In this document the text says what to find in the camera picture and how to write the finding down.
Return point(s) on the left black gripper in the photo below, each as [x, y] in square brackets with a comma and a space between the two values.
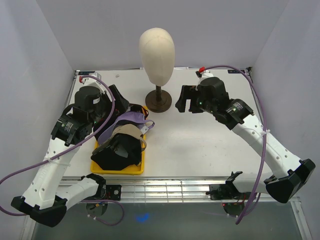
[121, 103]

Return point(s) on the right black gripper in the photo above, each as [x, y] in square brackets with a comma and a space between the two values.
[187, 92]

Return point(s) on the beige baseball cap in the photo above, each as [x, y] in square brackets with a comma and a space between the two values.
[127, 129]

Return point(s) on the black cap gold R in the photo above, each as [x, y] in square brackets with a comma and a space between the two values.
[118, 152]

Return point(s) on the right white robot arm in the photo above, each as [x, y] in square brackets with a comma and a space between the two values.
[289, 172]

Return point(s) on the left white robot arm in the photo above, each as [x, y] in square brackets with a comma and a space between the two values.
[90, 112]

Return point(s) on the black cap in tray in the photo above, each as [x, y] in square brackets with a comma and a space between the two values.
[116, 113]

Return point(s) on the dark wooden round stand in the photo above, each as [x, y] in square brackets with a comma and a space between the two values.
[158, 100]

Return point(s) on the purple baseball cap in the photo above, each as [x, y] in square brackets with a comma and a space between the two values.
[136, 118]

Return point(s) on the cream mannequin head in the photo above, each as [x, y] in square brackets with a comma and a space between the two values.
[157, 52]

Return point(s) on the yellow plastic tray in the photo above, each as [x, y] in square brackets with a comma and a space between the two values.
[135, 169]

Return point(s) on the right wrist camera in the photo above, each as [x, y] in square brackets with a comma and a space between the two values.
[203, 74]

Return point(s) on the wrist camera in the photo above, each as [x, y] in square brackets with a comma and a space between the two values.
[83, 76]
[203, 74]

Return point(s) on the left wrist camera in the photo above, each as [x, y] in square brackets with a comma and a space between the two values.
[83, 76]

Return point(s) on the aluminium frame rail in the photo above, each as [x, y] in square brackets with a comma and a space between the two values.
[175, 209]

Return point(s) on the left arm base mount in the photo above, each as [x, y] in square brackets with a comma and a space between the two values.
[111, 192]

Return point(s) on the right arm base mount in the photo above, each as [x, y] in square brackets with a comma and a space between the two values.
[225, 192]

